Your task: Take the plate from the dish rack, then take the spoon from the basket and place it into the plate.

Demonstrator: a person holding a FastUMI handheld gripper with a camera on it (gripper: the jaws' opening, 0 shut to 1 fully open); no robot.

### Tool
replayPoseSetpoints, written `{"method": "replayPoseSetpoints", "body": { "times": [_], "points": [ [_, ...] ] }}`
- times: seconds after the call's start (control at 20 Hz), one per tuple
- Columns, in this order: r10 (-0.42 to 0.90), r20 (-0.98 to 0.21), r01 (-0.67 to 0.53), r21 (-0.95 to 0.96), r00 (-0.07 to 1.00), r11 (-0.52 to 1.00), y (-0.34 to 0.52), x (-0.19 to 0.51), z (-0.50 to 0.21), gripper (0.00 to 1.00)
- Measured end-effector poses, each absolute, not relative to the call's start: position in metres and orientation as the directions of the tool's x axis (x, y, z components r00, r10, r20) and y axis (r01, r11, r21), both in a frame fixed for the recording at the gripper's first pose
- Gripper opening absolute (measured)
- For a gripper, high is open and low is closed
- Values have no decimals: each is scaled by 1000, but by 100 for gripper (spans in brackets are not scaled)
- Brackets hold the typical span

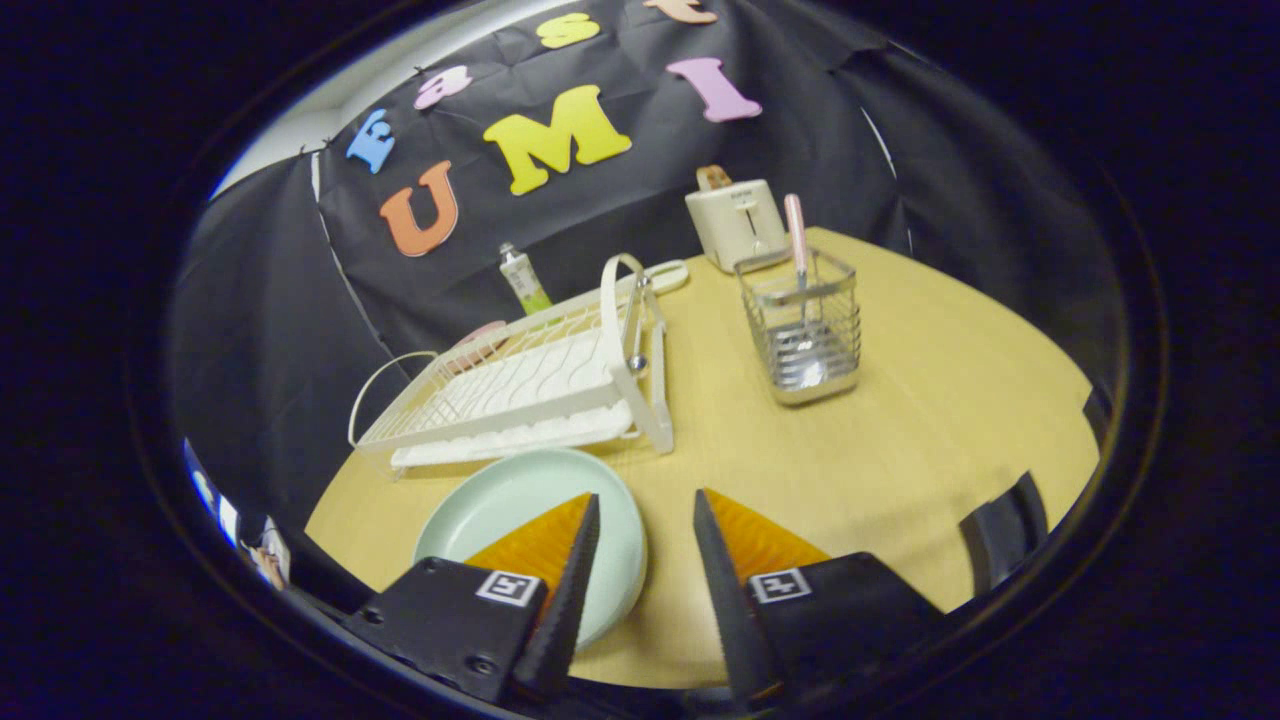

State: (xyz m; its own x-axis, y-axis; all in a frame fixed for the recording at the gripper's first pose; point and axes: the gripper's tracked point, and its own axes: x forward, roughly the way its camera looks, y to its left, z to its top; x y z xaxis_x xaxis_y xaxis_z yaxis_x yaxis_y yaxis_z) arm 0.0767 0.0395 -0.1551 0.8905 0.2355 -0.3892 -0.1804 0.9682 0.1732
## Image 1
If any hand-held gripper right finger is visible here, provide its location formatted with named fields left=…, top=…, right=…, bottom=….
left=692, top=488, right=946, bottom=706

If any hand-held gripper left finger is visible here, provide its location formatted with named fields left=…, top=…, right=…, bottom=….
left=345, top=492, right=603, bottom=706

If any pale green plate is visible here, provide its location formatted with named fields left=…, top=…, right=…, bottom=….
left=413, top=447, right=649, bottom=651

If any white wire dish rack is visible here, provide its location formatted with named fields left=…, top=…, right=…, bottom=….
left=347, top=253, right=676, bottom=479

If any metal wire basket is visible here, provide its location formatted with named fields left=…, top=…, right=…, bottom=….
left=735, top=247, right=863, bottom=406

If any pink-handled metal spoon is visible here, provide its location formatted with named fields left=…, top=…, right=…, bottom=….
left=782, top=193, right=831, bottom=389

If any black curved object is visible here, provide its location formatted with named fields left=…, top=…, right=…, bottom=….
left=958, top=470, right=1051, bottom=599

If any pink bowl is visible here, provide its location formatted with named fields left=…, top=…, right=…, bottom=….
left=450, top=320, right=509, bottom=353

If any clear bottle with green liquid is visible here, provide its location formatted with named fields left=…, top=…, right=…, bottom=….
left=498, top=242, right=553, bottom=316

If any white toaster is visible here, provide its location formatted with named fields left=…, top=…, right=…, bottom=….
left=685, top=178, right=791, bottom=273

